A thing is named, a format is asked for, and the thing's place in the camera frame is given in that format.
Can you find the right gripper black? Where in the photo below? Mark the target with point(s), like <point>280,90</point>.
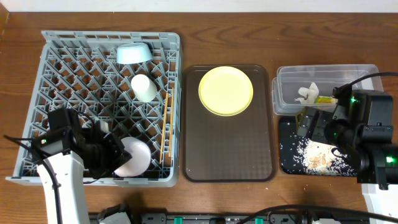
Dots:
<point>310,123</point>

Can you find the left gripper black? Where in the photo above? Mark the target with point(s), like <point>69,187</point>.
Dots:
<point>116,152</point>

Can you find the yellow green snack wrapper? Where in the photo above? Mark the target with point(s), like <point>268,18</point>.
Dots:
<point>326,100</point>

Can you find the white tissue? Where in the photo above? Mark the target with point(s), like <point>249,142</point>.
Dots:
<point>308,95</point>

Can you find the pink small plate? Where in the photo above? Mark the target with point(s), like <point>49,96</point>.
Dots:
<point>140,161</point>

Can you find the cream cup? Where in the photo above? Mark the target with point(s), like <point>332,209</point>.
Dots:
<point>144,88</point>

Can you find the yellow plate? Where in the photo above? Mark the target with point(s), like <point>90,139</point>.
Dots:
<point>225,91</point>

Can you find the light blue bowl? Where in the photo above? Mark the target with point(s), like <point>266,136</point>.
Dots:
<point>133,53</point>

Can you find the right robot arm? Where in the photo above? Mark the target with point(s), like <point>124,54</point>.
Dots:
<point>360,129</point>

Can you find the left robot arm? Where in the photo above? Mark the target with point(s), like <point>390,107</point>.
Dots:
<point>62,157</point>

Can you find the black waste tray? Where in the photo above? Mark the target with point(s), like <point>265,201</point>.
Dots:
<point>289,155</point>

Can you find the grey dishwasher rack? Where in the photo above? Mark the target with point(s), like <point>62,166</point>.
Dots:
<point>78,70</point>

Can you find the spilled rice pile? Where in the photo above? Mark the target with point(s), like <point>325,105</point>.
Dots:
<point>317,158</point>

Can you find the clear plastic container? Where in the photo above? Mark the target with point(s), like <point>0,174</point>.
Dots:
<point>289,79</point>

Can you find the brown plastic serving tray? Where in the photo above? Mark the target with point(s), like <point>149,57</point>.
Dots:
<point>239,148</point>

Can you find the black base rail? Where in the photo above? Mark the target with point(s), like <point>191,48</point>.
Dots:
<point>283,217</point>

